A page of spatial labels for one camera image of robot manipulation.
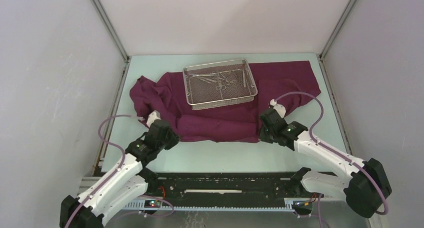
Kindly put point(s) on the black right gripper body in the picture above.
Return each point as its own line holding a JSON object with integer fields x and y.
{"x": 267, "y": 135}

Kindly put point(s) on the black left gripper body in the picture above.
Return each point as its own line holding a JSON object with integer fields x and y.
{"x": 170, "y": 141}

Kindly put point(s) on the magenta surgical wrap cloth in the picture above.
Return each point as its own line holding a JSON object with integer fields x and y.
{"x": 234, "y": 123}

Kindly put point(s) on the metal mesh instrument tray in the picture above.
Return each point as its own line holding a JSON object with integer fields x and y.
{"x": 201, "y": 95}

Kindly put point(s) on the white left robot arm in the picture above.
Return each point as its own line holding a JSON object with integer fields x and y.
{"x": 126, "y": 180}

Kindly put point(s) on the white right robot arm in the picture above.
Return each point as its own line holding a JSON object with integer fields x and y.
{"x": 364, "y": 185}

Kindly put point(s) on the steel surgical scissors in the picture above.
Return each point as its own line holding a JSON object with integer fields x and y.
{"x": 223, "y": 85}

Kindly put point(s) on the steel surgical forceps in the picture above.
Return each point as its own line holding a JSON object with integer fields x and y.
{"x": 210, "y": 77}

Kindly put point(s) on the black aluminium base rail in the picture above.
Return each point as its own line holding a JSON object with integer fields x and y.
{"x": 150, "y": 192}

